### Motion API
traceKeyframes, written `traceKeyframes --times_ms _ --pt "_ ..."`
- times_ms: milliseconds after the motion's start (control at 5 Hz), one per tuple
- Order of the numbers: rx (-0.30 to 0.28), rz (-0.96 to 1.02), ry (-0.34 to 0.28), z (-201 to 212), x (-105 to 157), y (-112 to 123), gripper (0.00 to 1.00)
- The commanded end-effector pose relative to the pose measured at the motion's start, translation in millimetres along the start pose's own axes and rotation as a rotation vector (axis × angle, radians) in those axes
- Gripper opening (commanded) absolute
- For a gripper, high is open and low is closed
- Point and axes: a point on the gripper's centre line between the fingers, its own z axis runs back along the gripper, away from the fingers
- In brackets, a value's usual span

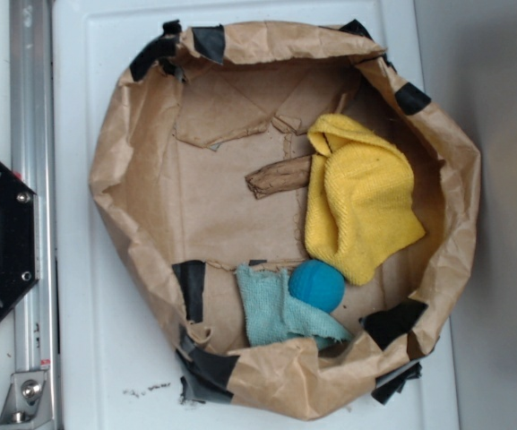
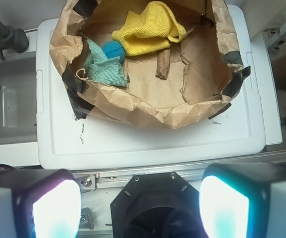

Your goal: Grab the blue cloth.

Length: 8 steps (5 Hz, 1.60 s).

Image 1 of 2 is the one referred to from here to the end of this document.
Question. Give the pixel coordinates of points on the yellow microfiber cloth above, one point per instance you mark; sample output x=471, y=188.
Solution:
x=359, y=202

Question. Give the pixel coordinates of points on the light blue cloth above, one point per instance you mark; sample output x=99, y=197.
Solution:
x=273, y=315

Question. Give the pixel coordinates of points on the metal corner bracket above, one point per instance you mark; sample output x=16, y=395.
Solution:
x=26, y=404

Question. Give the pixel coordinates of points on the brown paper bag bin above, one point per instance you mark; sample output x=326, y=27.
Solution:
x=198, y=110

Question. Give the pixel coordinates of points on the white tray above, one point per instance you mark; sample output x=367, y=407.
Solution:
x=118, y=370

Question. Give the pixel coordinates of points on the blue ball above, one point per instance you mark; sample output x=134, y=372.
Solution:
x=318, y=284

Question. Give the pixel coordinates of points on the rolled brown paper piece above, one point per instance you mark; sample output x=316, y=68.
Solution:
x=278, y=177

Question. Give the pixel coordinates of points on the aluminium extrusion rail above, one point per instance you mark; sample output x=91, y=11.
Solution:
x=36, y=337

